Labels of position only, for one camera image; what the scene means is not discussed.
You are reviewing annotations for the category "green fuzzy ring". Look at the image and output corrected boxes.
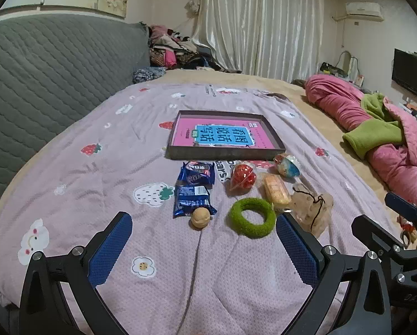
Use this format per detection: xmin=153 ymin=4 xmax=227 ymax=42
xmin=228 ymin=198 xmax=277 ymax=240

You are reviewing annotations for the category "orange cake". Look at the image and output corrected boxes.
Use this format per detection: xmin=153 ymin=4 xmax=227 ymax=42
xmin=262 ymin=173 xmax=293 ymax=207

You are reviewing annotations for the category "black television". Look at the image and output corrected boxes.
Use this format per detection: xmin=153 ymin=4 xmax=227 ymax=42
xmin=391 ymin=48 xmax=417 ymax=103

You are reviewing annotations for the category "black bag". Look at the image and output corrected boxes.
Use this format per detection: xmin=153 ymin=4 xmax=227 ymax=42
xmin=320 ymin=62 xmax=348 ymax=76

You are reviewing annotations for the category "dark shallow cardboard tray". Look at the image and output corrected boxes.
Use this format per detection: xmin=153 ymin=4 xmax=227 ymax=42
xmin=165 ymin=110 xmax=286 ymax=161

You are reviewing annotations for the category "white arched frame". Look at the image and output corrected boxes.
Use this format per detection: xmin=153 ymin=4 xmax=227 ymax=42
xmin=336 ymin=51 xmax=360 ymax=77

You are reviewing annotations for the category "grey quilted headboard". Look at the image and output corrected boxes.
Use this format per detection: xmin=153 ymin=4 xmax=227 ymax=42
xmin=0 ymin=13 xmax=150 ymax=229

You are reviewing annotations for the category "red and blue capsule ball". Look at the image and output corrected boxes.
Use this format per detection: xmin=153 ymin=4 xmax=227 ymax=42
xmin=274 ymin=154 xmax=300 ymax=178
xmin=229 ymin=163 xmax=258 ymax=194

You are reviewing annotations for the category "white curtain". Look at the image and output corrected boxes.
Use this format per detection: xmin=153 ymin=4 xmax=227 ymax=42
xmin=191 ymin=0 xmax=326 ymax=83

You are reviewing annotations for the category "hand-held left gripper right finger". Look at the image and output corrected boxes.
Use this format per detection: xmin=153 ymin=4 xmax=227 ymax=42
xmin=276 ymin=213 xmax=394 ymax=335

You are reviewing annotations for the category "red snack wrapper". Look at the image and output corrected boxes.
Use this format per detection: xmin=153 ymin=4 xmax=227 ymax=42
xmin=398 ymin=216 xmax=417 ymax=248

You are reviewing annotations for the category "small tan round cookie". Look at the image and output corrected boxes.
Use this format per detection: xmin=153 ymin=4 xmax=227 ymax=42
xmin=190 ymin=207 xmax=210 ymax=231

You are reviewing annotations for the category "white air conditioner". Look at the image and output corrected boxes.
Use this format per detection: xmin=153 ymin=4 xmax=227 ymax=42
xmin=344 ymin=2 xmax=385 ymax=21

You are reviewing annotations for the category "green fleece blanket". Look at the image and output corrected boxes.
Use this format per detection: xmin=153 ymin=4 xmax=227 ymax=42
xmin=341 ymin=92 xmax=404 ymax=159

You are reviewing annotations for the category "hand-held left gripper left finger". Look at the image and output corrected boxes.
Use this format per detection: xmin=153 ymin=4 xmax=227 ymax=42
xmin=18 ymin=211 xmax=134 ymax=335

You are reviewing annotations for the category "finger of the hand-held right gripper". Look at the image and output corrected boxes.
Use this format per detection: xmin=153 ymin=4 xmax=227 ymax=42
xmin=384 ymin=192 xmax=417 ymax=231
xmin=351 ymin=214 xmax=409 ymax=262

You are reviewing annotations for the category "pink quilt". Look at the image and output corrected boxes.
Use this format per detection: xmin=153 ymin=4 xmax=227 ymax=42
xmin=304 ymin=74 xmax=417 ymax=213

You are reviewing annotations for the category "blue patterned cloth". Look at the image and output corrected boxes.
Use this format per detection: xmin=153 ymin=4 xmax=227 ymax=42
xmin=132 ymin=67 xmax=167 ymax=84

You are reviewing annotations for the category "pile of clothes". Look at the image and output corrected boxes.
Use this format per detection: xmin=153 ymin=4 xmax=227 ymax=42
xmin=147 ymin=24 xmax=230 ymax=72

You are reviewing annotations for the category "blue sandwich cookie packet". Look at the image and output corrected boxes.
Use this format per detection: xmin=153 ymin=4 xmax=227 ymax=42
xmin=173 ymin=185 xmax=218 ymax=219
xmin=178 ymin=161 xmax=216 ymax=189

